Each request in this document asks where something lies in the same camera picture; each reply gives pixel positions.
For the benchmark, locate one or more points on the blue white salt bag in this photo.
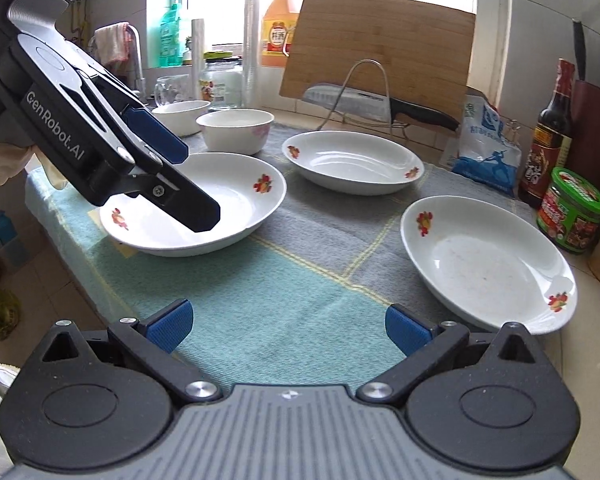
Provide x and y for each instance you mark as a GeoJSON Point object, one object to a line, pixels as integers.
{"type": "Point", "coordinates": [483, 153]}

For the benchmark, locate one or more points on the chrome faucet with cloth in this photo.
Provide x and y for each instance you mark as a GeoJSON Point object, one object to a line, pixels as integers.
{"type": "Point", "coordinates": [117, 47]}

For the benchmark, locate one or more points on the green dish soap bottle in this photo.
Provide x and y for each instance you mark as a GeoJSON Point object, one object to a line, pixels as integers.
{"type": "Point", "coordinates": [169, 35]}

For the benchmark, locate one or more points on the white bowl pink flowers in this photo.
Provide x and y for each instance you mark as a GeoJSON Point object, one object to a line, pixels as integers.
{"type": "Point", "coordinates": [239, 130]}

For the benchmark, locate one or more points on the dark red knife block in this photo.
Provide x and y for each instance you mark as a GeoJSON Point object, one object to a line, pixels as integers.
{"type": "Point", "coordinates": [584, 154]}

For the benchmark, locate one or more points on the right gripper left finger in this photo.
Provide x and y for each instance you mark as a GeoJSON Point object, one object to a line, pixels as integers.
{"type": "Point", "coordinates": [148, 345]}

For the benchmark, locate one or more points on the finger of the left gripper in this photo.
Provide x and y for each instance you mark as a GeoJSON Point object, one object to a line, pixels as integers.
{"type": "Point", "coordinates": [141, 122]}
{"type": "Point", "coordinates": [176, 195]}

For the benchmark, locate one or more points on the orange cooking wine jug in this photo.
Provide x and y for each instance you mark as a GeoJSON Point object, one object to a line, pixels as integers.
{"type": "Point", "coordinates": [278, 25]}

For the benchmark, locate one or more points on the grey and teal checked towel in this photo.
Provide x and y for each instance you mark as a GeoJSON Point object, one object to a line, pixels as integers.
{"type": "Point", "coordinates": [300, 301]}

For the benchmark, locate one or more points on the dark vinegar bottle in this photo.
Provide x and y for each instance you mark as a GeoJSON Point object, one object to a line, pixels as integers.
{"type": "Point", "coordinates": [551, 139]}

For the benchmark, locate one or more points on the glass jar green lid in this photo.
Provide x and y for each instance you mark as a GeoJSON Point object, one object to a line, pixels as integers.
{"type": "Point", "coordinates": [220, 81]}

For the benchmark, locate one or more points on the clear glass mug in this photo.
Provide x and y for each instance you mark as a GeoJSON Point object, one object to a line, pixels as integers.
{"type": "Point", "coordinates": [171, 89]}

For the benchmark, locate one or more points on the white fruit plate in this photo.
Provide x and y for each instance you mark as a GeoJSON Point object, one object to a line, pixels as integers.
{"type": "Point", "coordinates": [488, 265]}
{"type": "Point", "coordinates": [236, 194]}
{"type": "Point", "coordinates": [352, 162]}

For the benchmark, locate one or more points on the metal wire rack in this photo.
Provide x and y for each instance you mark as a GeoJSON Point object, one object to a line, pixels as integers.
{"type": "Point", "coordinates": [345, 100]}

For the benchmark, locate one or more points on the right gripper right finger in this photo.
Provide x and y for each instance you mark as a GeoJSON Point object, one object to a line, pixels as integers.
{"type": "Point", "coordinates": [428, 349]}

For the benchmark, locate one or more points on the bamboo cutting board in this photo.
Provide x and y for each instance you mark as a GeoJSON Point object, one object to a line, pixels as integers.
{"type": "Point", "coordinates": [418, 51]}

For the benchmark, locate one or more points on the plastic wrap roll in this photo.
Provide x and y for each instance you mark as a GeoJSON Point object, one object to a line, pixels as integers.
{"type": "Point", "coordinates": [250, 53]}

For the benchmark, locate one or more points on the black handled kitchen knife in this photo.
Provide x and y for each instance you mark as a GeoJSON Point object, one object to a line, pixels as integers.
{"type": "Point", "coordinates": [429, 116]}

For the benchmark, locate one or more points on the green lidded sauce jar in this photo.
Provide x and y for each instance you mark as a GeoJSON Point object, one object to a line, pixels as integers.
{"type": "Point", "coordinates": [570, 211]}

